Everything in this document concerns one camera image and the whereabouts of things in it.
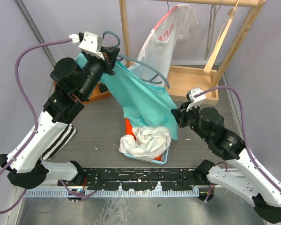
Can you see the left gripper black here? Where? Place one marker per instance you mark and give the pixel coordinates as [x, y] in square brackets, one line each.
[110, 53]

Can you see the light blue plastic basket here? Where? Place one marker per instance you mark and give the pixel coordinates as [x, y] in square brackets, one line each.
[164, 158]

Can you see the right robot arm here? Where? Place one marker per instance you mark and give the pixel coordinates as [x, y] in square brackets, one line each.
[208, 124]

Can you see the wooden compartment tray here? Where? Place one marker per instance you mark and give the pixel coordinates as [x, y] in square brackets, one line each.
[99, 92]

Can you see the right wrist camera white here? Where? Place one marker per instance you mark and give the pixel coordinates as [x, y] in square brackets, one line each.
[195, 98]

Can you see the aluminium frame rail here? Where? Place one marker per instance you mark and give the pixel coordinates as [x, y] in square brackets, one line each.
[75, 193]

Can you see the black white striped cloth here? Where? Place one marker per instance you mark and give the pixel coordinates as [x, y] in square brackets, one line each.
[59, 141]

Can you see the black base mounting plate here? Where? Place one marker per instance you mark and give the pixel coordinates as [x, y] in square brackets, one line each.
[141, 179]

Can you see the dark rolled sock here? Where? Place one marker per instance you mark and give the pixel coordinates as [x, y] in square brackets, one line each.
[103, 88]

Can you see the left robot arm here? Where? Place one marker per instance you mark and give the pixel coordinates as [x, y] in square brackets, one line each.
[28, 168]

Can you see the wooden clothes rack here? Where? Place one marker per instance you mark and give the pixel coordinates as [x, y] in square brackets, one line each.
[184, 78]

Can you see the beige wooden hanger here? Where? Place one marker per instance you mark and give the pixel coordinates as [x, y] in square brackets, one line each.
[221, 38]

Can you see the orange t shirt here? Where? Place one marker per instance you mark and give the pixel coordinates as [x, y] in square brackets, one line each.
[129, 131]

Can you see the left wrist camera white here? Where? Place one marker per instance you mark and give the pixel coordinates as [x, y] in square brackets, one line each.
[91, 44]

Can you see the teal t shirt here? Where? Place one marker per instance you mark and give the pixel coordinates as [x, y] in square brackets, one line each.
[142, 103]

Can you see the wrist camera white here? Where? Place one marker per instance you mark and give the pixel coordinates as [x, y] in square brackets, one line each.
[195, 98]
[91, 44]

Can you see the grey metal hanger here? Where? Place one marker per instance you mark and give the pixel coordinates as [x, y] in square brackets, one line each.
[212, 17]

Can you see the white t shirt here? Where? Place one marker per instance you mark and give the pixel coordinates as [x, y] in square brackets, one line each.
[150, 142]

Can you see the pink hanger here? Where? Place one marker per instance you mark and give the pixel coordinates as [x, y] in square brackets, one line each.
[169, 11]

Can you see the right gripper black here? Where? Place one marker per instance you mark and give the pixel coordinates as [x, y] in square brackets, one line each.
[181, 114]

